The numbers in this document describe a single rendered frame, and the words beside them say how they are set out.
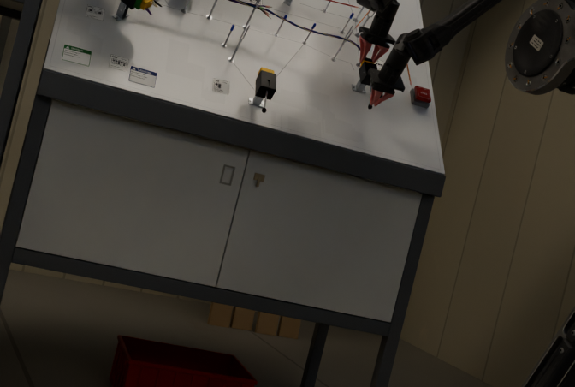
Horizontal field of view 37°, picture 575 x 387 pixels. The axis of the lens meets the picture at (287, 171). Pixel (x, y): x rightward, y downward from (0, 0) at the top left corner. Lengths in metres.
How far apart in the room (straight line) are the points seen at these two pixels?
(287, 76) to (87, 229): 0.73
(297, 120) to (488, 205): 2.37
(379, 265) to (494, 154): 2.26
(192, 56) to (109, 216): 0.51
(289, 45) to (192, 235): 0.67
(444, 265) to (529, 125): 0.92
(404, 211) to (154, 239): 0.74
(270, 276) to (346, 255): 0.24
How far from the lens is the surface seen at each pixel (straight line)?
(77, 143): 2.35
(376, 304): 2.60
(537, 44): 1.82
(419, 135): 2.65
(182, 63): 2.45
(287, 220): 2.47
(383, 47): 2.62
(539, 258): 4.33
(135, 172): 2.37
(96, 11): 2.50
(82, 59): 2.36
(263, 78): 2.37
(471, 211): 4.79
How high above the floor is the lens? 0.75
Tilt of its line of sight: level
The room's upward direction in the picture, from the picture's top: 14 degrees clockwise
